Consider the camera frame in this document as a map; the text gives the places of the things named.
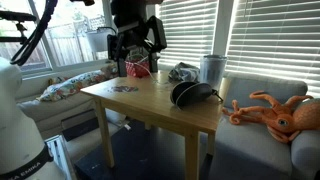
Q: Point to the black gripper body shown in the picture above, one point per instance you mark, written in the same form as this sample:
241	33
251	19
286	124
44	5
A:
128	40

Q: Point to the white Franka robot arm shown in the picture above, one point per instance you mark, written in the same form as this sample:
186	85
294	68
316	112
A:
16	133

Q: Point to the red dotted basket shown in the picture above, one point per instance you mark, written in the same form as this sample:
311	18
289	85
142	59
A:
136	70

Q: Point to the metal frame robot stand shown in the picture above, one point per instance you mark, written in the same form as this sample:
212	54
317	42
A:
58	153

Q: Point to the dark storage box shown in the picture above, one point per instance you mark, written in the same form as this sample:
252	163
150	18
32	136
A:
80	128

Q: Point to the white printed packet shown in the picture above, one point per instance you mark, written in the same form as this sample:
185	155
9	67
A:
137	56

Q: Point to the silver cup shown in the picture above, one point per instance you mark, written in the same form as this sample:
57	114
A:
213	68

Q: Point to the white window blind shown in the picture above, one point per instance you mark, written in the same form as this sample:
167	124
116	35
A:
276	40
188	33

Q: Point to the light wooden table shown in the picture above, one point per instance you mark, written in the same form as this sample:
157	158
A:
146	103

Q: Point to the white hanging pot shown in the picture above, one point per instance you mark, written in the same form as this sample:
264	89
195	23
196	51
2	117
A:
98	40

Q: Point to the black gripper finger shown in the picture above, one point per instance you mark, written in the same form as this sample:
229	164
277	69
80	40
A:
153	62
122	68

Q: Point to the dark rug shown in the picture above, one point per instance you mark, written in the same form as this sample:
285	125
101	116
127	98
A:
140	156

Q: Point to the grey sofa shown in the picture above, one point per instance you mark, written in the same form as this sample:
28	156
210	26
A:
246	150

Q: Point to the white framed glass window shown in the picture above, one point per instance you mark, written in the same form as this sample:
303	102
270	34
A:
66	50

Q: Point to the crumpled grey cloth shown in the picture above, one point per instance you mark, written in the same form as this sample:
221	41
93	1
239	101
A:
183	71

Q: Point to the small yellow patterned cushion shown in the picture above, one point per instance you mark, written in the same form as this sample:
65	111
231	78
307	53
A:
56	80

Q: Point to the colourful cards patch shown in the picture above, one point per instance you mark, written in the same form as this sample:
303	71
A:
122	89

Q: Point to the small white plug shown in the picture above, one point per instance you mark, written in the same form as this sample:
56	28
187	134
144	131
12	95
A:
127	126

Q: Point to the colourful patterned cushion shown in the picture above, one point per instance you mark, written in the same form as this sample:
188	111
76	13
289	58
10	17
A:
71	86

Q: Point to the orange octopus plush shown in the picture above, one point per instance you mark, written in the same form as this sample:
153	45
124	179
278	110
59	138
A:
283	121

